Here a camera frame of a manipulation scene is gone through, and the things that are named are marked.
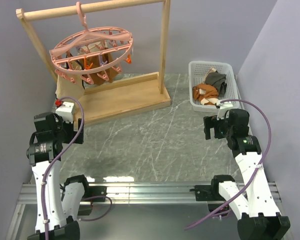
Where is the dark grey underwear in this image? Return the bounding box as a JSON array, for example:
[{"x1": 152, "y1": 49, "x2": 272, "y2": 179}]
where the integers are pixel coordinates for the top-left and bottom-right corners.
[{"x1": 205, "y1": 71, "x2": 228, "y2": 97}]

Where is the pink round clip hanger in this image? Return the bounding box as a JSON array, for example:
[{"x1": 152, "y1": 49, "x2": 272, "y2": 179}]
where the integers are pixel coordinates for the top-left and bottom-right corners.
[{"x1": 49, "y1": 1, "x2": 134, "y2": 85}]

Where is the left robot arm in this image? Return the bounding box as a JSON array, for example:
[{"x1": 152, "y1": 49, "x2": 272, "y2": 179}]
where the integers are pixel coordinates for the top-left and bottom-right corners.
[{"x1": 26, "y1": 112, "x2": 91, "y2": 240}]

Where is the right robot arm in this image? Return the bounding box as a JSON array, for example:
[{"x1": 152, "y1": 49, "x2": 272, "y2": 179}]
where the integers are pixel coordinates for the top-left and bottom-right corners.
[{"x1": 203, "y1": 109, "x2": 291, "y2": 240}]

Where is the orange underwear in basket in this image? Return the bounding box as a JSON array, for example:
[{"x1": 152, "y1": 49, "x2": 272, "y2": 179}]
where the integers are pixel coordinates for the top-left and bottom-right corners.
[{"x1": 192, "y1": 83, "x2": 219, "y2": 106}]

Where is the beige hanging underwear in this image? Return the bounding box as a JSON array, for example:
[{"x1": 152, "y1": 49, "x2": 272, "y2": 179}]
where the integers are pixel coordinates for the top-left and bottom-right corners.
[{"x1": 55, "y1": 75, "x2": 85, "y2": 100}]

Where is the brown hanging underwear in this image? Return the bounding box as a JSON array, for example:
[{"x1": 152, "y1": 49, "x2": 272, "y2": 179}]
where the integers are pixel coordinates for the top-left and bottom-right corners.
[{"x1": 80, "y1": 52, "x2": 117, "y2": 87}]

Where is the wooden clothes rack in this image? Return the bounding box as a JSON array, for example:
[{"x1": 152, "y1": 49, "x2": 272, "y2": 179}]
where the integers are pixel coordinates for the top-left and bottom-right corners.
[{"x1": 16, "y1": 0, "x2": 171, "y2": 124}]

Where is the white plastic basket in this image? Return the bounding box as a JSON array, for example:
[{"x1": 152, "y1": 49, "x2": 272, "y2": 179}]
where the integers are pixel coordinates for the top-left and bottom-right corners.
[{"x1": 188, "y1": 60, "x2": 239, "y2": 113}]

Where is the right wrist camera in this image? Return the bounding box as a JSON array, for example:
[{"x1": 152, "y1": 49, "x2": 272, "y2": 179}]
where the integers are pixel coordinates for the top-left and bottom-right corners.
[{"x1": 215, "y1": 100, "x2": 233, "y2": 121}]

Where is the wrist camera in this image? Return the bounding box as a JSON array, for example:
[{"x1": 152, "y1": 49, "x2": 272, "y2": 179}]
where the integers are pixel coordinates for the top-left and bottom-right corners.
[
  {"x1": 55, "y1": 99, "x2": 75, "y2": 123},
  {"x1": 215, "y1": 100, "x2": 233, "y2": 121}
]

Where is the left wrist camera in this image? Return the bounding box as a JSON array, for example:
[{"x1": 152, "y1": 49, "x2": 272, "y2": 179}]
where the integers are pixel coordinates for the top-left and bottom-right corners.
[{"x1": 55, "y1": 99, "x2": 75, "y2": 123}]

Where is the aluminium mounting rail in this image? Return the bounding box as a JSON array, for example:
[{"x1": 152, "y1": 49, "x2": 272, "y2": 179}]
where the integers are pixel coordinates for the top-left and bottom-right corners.
[{"x1": 17, "y1": 181, "x2": 281, "y2": 205}]

